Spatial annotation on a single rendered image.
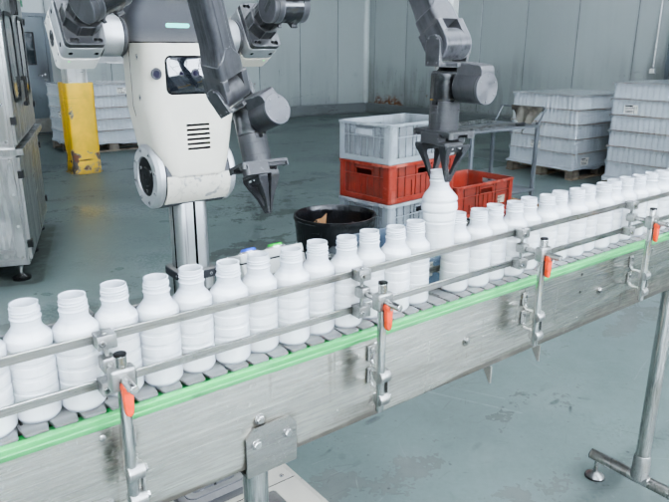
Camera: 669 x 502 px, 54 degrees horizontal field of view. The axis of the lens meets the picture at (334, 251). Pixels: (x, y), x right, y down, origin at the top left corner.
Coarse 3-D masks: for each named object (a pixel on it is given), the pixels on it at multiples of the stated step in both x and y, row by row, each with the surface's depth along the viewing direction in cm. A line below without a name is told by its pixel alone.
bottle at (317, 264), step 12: (312, 240) 114; (324, 240) 113; (312, 252) 111; (324, 252) 112; (312, 264) 112; (324, 264) 112; (312, 276) 111; (324, 276) 111; (312, 288) 112; (324, 288) 112; (312, 300) 113; (324, 300) 113; (312, 312) 113; (324, 312) 113; (324, 324) 114
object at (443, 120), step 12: (432, 108) 122; (444, 108) 120; (456, 108) 121; (432, 120) 122; (444, 120) 121; (456, 120) 122; (420, 132) 126; (432, 132) 122; (444, 132) 120; (456, 132) 119; (468, 132) 121
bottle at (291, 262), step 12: (288, 252) 107; (300, 252) 108; (288, 264) 107; (300, 264) 108; (276, 276) 108; (288, 276) 107; (300, 276) 108; (288, 300) 108; (300, 300) 108; (288, 312) 109; (300, 312) 109; (288, 324) 109; (288, 336) 110; (300, 336) 110
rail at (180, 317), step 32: (544, 224) 146; (640, 224) 173; (416, 256) 123; (288, 288) 106; (416, 288) 125; (160, 320) 93; (320, 320) 112; (32, 352) 83; (96, 384) 89; (0, 416) 82
